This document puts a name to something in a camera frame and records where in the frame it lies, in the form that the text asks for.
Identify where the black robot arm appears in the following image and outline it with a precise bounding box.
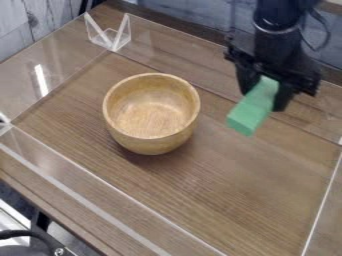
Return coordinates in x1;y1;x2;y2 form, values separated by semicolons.
225;0;331;112

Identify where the clear acrylic tray wall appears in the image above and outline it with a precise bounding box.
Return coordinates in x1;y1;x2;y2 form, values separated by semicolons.
0;116;226;256

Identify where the black table clamp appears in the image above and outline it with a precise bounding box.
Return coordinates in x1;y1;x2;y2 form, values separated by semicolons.
29;210;78;256

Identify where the black cable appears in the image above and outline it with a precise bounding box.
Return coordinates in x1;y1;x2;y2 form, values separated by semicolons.
0;229;55;256

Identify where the green rectangular block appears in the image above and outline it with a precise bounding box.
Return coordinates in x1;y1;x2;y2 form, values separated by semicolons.
226;76;279;136

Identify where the wooden bowl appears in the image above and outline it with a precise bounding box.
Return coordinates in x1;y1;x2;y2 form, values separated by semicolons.
102;73;200;155

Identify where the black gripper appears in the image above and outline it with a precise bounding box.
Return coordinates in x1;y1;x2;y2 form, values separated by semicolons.
225;21;322;112

